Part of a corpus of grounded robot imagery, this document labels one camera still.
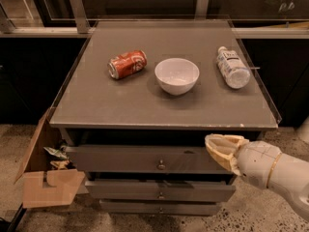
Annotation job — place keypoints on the grey bottom drawer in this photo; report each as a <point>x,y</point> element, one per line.
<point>163,208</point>

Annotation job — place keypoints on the grey middle drawer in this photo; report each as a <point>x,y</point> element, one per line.
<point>160,190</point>

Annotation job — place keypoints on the red soda can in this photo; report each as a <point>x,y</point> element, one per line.
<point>127,64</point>

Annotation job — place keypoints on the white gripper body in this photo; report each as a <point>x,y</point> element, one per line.
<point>257,163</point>

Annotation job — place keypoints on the cardboard box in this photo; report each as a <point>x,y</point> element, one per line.
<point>43,186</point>

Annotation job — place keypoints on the crumpled green wrapper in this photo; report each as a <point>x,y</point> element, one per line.
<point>59,154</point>

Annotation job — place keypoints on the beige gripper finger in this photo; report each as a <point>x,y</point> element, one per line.
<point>225,144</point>
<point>225,156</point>

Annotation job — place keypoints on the white bowl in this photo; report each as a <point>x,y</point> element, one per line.
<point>176,76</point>

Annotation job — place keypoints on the grey drawer cabinet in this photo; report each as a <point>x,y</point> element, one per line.
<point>93,108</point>

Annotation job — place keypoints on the clear plastic water bottle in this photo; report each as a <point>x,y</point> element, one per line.
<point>233,70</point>

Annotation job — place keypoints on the metal bracket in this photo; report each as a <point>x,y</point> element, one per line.
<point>201,9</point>
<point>80,17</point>

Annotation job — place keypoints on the left metal bracket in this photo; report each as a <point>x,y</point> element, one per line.
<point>80,17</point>

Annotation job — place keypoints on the right metal bracket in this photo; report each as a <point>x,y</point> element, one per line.
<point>201,9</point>

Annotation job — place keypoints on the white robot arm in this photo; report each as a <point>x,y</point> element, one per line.
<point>289,178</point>

